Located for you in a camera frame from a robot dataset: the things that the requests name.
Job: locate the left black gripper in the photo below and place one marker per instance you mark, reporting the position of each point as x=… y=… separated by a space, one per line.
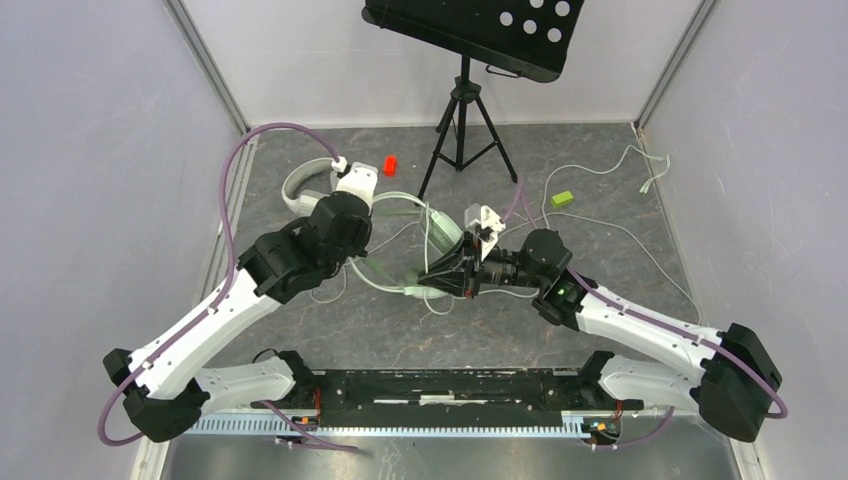
x=359 y=247

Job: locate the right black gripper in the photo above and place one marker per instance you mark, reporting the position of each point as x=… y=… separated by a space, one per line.
x=461 y=273

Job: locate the green headphones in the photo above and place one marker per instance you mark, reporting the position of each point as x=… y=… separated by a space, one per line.
x=440 y=233

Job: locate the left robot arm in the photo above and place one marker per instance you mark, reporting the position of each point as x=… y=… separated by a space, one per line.
x=166 y=386

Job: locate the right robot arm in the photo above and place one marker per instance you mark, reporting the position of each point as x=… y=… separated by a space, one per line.
x=725 y=376

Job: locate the white grey headphones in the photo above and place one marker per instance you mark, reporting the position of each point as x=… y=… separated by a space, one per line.
x=302 y=201

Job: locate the red small block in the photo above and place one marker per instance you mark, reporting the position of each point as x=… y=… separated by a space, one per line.
x=390 y=166

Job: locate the green small block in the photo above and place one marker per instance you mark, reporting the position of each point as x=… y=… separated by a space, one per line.
x=561 y=199

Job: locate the black music stand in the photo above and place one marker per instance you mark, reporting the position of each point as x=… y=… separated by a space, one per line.
x=515 y=39

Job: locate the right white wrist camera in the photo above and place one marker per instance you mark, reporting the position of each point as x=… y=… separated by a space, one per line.
x=485 y=225

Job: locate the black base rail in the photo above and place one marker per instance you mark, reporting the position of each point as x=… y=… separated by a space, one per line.
x=434 y=398

